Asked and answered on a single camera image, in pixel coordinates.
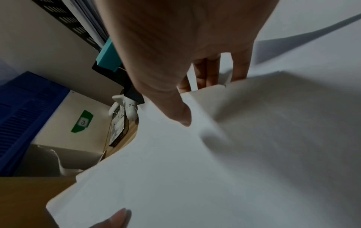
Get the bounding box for black smartphone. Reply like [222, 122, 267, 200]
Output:
[108, 103, 130, 148]

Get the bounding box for person's left hand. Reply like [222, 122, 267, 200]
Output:
[88, 208, 132, 228]

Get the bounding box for green label sticker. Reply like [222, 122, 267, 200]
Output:
[70, 110, 94, 134]

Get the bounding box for blue plastic crate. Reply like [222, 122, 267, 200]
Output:
[0, 71, 70, 177]

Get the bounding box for stack of white documents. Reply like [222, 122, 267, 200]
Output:
[61, 0, 111, 50]

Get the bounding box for person's right hand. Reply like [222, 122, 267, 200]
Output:
[94, 0, 280, 127]

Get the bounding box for teal box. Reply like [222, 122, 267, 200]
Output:
[96, 37, 125, 72]

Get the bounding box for black mesh file rack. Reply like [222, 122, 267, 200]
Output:
[31, 0, 100, 50]

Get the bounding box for beige cardboard box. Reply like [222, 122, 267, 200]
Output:
[14, 90, 114, 177]

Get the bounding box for large white paper sheet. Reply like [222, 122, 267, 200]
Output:
[46, 70, 361, 228]

